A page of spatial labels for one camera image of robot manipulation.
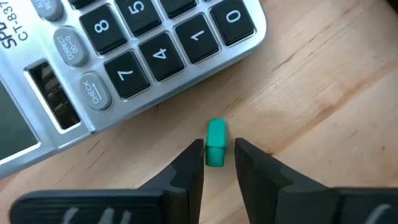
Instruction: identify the silver desk calculator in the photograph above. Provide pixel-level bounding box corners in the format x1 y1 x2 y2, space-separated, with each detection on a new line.
0 0 268 180

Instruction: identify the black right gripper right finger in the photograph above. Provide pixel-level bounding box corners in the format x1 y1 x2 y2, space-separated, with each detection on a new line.
234 138 398 224

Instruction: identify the small blue-green eraser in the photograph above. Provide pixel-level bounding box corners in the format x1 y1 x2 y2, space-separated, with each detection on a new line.
204 118 228 167

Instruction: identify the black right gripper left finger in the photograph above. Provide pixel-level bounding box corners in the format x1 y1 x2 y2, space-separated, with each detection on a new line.
8 138 205 224

